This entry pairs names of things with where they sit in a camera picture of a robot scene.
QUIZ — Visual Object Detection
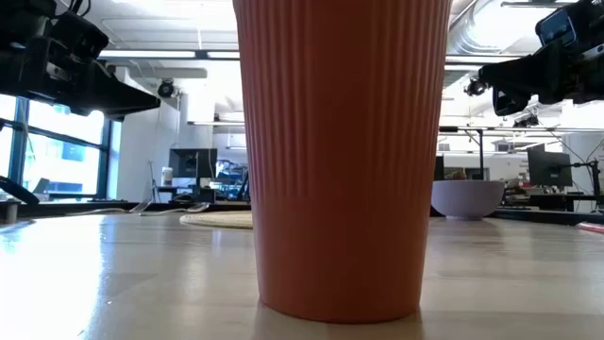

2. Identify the lavender plastic bowl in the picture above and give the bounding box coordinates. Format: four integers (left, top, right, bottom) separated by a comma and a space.
430, 179, 506, 221

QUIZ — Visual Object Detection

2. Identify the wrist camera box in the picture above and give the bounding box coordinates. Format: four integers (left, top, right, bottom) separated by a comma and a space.
535, 3, 604, 60
49, 9, 110, 61

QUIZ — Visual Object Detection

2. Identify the orange ribbed plastic cup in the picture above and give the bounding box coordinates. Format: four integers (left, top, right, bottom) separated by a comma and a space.
232, 0, 453, 325

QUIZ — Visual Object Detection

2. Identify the black metal rig frame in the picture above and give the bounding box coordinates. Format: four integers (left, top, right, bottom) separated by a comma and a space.
438, 125, 487, 181

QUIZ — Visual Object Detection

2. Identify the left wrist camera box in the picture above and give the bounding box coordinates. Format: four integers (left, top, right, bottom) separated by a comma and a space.
49, 9, 110, 61

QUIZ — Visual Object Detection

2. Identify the black computer monitor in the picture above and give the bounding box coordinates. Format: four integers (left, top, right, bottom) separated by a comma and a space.
527, 144, 574, 188
168, 147, 219, 179

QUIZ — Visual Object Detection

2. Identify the black curved bracket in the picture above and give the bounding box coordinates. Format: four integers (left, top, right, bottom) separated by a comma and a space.
0, 175, 41, 206

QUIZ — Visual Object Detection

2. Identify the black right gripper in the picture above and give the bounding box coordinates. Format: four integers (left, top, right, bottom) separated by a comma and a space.
478, 40, 604, 117

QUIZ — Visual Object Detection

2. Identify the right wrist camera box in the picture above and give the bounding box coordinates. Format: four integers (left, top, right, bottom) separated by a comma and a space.
535, 3, 604, 60

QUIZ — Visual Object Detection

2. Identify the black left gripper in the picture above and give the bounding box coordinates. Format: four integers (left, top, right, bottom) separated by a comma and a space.
0, 35, 162, 122

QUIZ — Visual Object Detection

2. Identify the clear plastic fork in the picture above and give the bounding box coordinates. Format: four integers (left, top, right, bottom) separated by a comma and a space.
68, 199, 153, 216

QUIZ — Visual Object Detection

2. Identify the round woven placemat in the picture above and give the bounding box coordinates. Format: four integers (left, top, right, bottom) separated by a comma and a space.
178, 211, 254, 230

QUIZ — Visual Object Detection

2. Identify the grey short post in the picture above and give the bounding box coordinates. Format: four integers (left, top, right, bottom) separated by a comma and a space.
0, 200, 23, 224

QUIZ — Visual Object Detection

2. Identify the long ceiling light bar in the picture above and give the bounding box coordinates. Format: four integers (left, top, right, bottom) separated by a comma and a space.
445, 54, 523, 65
97, 49, 241, 60

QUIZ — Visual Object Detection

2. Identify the silver ventilation duct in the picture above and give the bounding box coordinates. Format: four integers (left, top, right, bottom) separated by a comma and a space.
446, 0, 537, 54

